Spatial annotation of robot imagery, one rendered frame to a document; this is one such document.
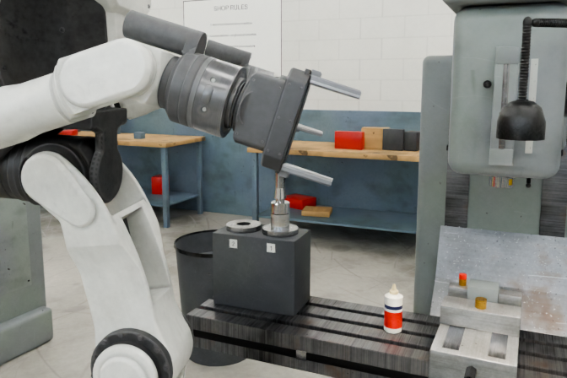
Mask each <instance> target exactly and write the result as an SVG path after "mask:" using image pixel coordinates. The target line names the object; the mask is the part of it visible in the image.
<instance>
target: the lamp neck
mask: <svg viewBox="0 0 567 378"><path fill-rule="evenodd" d="M522 24H523V27H522V28H523V30H522V31H523V32H522V34H523V36H522V39H521V40H522V45H521V63H520V64H521V66H520V68H521V69H520V78H519V79H520V81H519V83H520V84H519V86H520V87H519V90H518V91H519V94H518V95H519V96H518V98H519V99H518V100H526V99H527V89H528V87H527V86H528V84H527V83H528V81H527V80H528V74H529V72H528V71H529V69H528V68H529V66H528V65H529V64H530V63H529V62H530V60H529V58H530V57H529V56H530V49H531V48H530V46H531V45H530V44H531V42H530V40H531V37H532V36H531V33H532V32H531V31H532V18H531V17H529V16H527V17H525V18H524V19H523V22H522Z"/></svg>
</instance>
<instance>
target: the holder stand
mask: <svg viewBox="0 0 567 378"><path fill-rule="evenodd" d="M310 288H311V230H310V229H299V227H298V226H297V225H294V224H289V228H288V229H282V230H277V229H272V228H271V224H267V225H265V224H262V223H261V222H259V221H256V220H251V219H238V220H233V221H230V222H228V223H227V224H226V226H224V227H223V228H221V229H218V230H216V231H214V232H213V302H214V304H219V305H228V306H234V307H240V308H245V309H250V310H255V311H265V312H270V313H275V314H280V315H286V316H295V315H296V314H297V313H298V312H299V311H300V309H301V308H302V307H303V306H304V305H305V303H306V302H307V301H308V300H309V299H310Z"/></svg>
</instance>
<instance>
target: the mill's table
mask: <svg viewBox="0 0 567 378"><path fill-rule="evenodd" d="M199 307H200V309H198V308H196V309H194V310H192V311H191V312H189V313H188V314H186V318H187V320H188V321H189V323H190V324H191V327H192V330H193V334H194V347H196V348H203V349H207V350H212V351H215V352H220V353H223V354H230V355H234V356H239V357H242V358H247V359H254V360H257V361H262V362H265V363H269V364H274V365H281V366H284V367H289V368H292V369H297V370H303V371H308V372H311V373H316V374H319V375H327V376H331V377H335V378H429V351H430V348H431V345H432V343H433V341H434V339H435V335H436V333H437V331H438V328H439V326H440V317H439V316H430V315H425V314H419V313H414V312H409V311H402V331H401V332H399V333H395V334H393V333H389V332H386V331H385V330H384V308H383V307H377V306H372V305H362V304H357V303H352V302H346V301H341V300H331V299H326V298H320V297H315V296H310V299H309V300H308V301H307V302H306V303H305V305H304V306H303V307H302V308H301V309H300V311H299V312H298V313H297V314H296V315H295V316H286V315H280V314H275V313H270V312H265V311H259V310H250V309H245V308H240V307H234V306H228V305H219V304H214V302H213V299H212V300H211V299H208V300H207V301H205V302H204V303H202V304H201V305H199ZM516 378H567V337H561V336H555V335H550V334H545V333H539V332H529V331H524V330H520V338H519V352H518V365H517V377H516Z"/></svg>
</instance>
